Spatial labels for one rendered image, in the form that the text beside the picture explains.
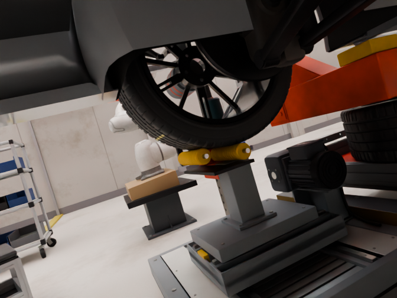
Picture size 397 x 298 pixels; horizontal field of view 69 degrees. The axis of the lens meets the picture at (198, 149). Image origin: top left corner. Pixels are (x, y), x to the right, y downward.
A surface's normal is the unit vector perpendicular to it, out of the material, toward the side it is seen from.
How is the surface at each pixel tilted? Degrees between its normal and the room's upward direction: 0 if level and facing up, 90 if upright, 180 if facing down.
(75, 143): 90
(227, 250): 90
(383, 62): 90
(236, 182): 90
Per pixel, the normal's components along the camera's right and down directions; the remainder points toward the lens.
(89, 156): 0.30, -0.05
